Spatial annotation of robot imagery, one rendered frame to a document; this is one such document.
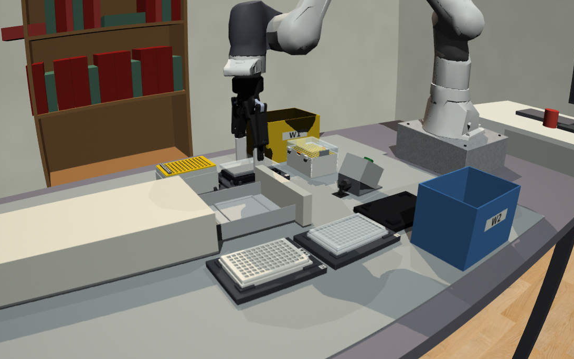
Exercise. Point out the yellow open-top bin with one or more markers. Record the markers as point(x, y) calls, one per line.
point(283, 126)

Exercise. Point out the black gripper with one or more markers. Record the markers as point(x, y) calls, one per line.
point(248, 102)

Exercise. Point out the blue open-top bin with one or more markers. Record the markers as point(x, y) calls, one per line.
point(462, 216)

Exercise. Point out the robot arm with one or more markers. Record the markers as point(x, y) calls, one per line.
point(255, 27)

